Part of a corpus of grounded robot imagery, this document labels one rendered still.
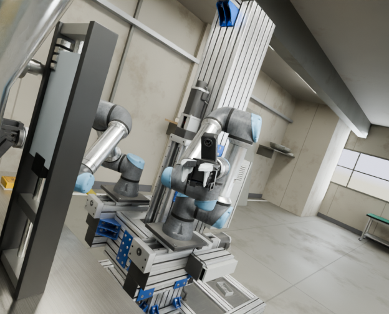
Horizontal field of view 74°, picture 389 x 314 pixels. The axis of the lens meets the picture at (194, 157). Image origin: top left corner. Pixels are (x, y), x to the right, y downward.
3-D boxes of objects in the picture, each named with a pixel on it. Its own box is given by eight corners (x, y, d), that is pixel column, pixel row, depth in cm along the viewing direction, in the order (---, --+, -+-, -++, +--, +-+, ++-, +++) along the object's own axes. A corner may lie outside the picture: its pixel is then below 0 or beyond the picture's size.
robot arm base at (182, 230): (177, 224, 135) (184, 207, 134) (197, 239, 125) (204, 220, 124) (156, 225, 124) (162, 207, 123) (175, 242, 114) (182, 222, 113)
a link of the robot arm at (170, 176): (212, 95, 119) (157, 174, 91) (235, 102, 115) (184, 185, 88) (211, 114, 128) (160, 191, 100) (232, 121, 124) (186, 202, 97)
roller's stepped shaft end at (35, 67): (55, 81, 57) (59, 68, 57) (25, 71, 53) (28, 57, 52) (50, 80, 59) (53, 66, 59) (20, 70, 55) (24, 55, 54)
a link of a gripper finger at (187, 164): (179, 184, 62) (196, 182, 71) (184, 161, 62) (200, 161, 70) (168, 181, 64) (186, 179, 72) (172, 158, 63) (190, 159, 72)
